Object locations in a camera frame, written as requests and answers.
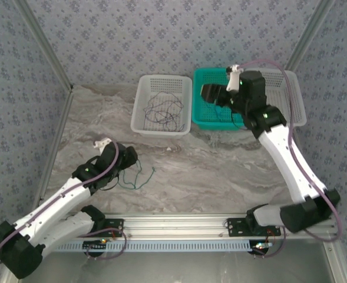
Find thin green cable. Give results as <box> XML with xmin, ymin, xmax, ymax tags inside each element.
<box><xmin>117</xmin><ymin>160</ymin><xmax>157</xmax><ymax>190</ymax></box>

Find thin purple cable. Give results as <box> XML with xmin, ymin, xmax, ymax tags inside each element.
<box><xmin>143</xmin><ymin>91</ymin><xmax>185</xmax><ymax>133</ymax></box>

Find teal perforated plastic basket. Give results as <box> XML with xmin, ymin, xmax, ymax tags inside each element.
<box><xmin>192</xmin><ymin>67</ymin><xmax>250</xmax><ymax>131</ymax></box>

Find white perforated plastic basket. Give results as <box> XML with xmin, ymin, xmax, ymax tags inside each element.
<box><xmin>130</xmin><ymin>74</ymin><xmax>193</xmax><ymax>139</ymax></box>
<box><xmin>245</xmin><ymin>68</ymin><xmax>308</xmax><ymax>127</ymax></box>

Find small circuit board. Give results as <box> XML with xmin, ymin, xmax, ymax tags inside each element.
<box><xmin>83</xmin><ymin>240</ymin><xmax>108</xmax><ymax>253</ymax></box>
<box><xmin>251</xmin><ymin>241</ymin><xmax>273</xmax><ymax>255</ymax></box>

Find aluminium side frame rail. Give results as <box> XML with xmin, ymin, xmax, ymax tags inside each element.
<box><xmin>305</xmin><ymin>229</ymin><xmax>347</xmax><ymax>283</ymax></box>
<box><xmin>0</xmin><ymin>85</ymin><xmax>75</xmax><ymax>283</ymax></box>

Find aluminium frame post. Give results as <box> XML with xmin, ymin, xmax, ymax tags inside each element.
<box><xmin>285</xmin><ymin>0</ymin><xmax>336</xmax><ymax>73</ymax></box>
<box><xmin>14</xmin><ymin>0</ymin><xmax>74</xmax><ymax>91</ymax></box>

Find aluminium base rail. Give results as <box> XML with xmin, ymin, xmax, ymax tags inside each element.
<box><xmin>72</xmin><ymin>213</ymin><xmax>339</xmax><ymax>240</ymax></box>

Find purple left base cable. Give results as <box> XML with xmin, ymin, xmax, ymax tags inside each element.
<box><xmin>86</xmin><ymin>226</ymin><xmax>127</xmax><ymax>262</ymax></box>

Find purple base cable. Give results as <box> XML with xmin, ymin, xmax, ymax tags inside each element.
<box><xmin>252</xmin><ymin>226</ymin><xmax>286</xmax><ymax>259</ymax></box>
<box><xmin>86</xmin><ymin>226</ymin><xmax>127</xmax><ymax>262</ymax></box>

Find white slotted cable duct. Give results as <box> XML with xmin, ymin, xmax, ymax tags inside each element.
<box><xmin>52</xmin><ymin>240</ymin><xmax>268</xmax><ymax>254</ymax></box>

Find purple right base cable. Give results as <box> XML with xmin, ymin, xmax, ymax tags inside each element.
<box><xmin>252</xmin><ymin>226</ymin><xmax>286</xmax><ymax>259</ymax></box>

